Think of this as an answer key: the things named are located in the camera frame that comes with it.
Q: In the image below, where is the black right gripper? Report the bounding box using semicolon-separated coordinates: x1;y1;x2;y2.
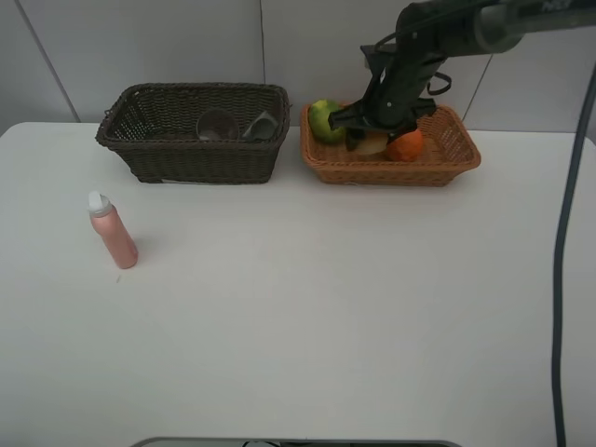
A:
329;53;445;152

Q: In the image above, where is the red yellow peach fruit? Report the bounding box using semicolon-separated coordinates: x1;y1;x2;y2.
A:
353;131;387;156

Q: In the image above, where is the orange mandarin fruit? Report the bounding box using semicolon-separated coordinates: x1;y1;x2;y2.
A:
386;129;424;162

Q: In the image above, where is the green lime fruit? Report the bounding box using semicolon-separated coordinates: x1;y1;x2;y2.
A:
307;99;345;144

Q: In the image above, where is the dark grey square bottle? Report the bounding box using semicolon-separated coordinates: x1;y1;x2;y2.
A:
242;111;278;142

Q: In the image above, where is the translucent purple plastic cup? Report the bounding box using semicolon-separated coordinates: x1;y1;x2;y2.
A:
196;108;239;142

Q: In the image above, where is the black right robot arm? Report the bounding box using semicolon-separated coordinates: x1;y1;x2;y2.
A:
328;1;595;140

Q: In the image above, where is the orange wicker basket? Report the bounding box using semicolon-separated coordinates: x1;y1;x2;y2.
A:
300;105;481;186

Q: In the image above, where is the dark brown wicker basket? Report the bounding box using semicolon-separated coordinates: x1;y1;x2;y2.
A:
96;83;290;184

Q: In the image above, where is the pink bottle white cap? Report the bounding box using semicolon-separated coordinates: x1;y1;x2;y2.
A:
88;191;138;269

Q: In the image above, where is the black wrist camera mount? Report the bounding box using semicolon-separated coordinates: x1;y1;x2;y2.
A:
360;44;396;75

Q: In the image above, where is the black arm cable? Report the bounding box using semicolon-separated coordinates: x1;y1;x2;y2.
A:
374;27;596;447

